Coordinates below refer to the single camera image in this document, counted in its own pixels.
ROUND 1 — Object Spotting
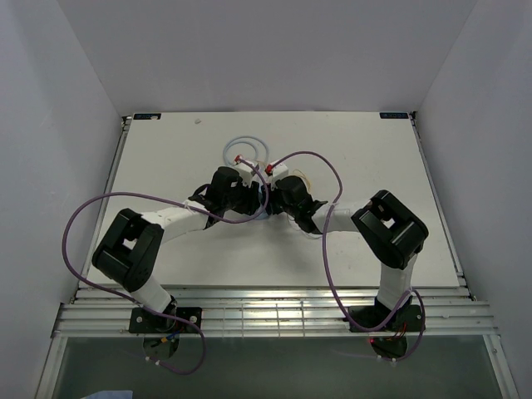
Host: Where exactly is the light blue charging cable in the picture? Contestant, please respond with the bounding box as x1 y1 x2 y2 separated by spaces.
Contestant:
290 219 325 240

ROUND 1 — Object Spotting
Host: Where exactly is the round blue power socket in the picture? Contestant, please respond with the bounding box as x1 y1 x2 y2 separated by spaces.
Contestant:
255 185 269 220

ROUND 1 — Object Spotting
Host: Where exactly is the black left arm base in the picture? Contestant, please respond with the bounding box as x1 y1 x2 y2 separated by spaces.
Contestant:
127 308 195 361

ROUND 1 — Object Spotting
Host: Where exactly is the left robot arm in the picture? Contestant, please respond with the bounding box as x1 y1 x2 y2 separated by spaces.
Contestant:
91 160 261 333

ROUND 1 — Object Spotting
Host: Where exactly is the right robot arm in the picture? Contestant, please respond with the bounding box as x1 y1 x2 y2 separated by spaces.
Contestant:
267 175 429 330

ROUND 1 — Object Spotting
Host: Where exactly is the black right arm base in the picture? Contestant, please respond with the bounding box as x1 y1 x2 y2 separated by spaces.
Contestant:
347 303 421 361

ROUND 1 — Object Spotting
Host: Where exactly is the left blue corner label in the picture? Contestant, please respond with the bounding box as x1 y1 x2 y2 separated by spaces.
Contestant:
133 113 161 121

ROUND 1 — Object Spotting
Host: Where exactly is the blue corner label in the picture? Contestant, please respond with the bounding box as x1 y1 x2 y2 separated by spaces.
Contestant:
133 113 161 121
379 112 409 120

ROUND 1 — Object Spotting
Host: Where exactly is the right blue corner label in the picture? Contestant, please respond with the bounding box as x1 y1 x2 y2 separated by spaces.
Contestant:
379 112 409 120

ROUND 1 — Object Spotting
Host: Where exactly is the blue cloth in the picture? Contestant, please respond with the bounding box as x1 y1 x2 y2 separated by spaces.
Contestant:
86 390 133 399

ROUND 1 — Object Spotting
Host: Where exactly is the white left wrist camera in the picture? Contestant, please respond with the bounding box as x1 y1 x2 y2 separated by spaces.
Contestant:
234 155 258 187

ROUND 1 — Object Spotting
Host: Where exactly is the thick blue socket cord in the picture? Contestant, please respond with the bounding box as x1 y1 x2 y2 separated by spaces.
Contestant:
222 135 270 167

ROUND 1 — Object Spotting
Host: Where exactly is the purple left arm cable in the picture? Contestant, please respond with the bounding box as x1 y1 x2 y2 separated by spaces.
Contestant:
62 168 269 375

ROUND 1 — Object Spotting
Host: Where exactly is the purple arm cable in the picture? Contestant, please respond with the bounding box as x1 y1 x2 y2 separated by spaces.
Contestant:
62 168 269 375
272 150 426 362

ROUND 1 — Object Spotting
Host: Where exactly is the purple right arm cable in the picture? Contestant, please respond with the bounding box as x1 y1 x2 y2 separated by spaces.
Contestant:
272 150 426 362

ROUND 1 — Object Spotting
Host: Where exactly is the aluminium table edge rail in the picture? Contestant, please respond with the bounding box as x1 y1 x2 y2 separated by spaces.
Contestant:
52 287 498 337

